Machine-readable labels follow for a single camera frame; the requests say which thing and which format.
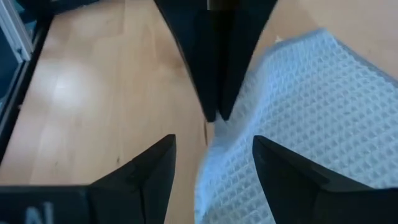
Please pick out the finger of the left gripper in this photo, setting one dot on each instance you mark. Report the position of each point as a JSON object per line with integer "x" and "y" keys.
{"x": 199, "y": 46}
{"x": 239, "y": 46}

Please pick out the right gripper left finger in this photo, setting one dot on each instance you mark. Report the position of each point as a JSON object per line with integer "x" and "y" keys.
{"x": 124, "y": 202}

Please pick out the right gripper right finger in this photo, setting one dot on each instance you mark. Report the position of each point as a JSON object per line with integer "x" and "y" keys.
{"x": 311, "y": 202}

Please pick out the grey waffle microfiber towel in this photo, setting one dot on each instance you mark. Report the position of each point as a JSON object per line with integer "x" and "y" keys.
{"x": 311, "y": 109}

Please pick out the silver aluminium bar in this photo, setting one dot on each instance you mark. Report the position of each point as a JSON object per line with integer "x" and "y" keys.
{"x": 12, "y": 31}

